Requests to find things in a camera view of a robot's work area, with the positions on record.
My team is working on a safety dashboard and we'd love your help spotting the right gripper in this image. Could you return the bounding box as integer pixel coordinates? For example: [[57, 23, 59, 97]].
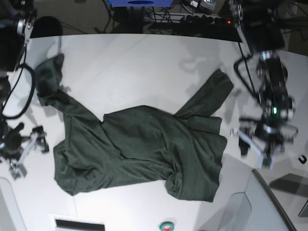
[[0, 122, 50, 160]]

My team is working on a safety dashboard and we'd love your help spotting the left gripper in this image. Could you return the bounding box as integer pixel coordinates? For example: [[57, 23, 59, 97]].
[[238, 117, 298, 157]]

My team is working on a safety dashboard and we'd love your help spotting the dark green t-shirt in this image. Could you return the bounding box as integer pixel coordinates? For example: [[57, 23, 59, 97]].
[[34, 54, 233, 202]]

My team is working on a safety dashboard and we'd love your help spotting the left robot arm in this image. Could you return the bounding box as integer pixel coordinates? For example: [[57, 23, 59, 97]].
[[229, 0, 295, 158]]

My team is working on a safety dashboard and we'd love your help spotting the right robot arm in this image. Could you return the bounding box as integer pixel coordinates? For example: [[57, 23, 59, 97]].
[[0, 0, 37, 158]]

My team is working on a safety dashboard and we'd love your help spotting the small black hook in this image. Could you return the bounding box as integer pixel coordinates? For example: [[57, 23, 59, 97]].
[[298, 155, 308, 164]]

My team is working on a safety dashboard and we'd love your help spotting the grey monitor edge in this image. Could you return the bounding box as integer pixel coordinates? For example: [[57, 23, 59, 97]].
[[257, 167, 308, 231]]

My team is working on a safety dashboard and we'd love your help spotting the grey power strip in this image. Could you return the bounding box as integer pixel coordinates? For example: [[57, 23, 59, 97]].
[[180, 14, 233, 26]]

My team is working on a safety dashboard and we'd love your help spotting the red green emergency button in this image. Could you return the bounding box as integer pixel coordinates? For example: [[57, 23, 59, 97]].
[[159, 221, 175, 231]]

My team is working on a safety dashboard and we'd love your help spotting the blue box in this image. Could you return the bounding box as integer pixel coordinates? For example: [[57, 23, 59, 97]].
[[107, 0, 173, 7]]

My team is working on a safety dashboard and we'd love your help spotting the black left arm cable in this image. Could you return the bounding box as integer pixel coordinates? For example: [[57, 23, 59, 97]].
[[233, 56, 258, 97]]

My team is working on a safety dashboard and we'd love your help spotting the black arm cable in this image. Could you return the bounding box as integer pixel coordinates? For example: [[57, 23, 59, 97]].
[[0, 63, 37, 120], [233, 56, 258, 97]]

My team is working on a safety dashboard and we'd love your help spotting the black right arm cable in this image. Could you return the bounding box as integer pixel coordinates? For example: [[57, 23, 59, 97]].
[[0, 63, 37, 120]]

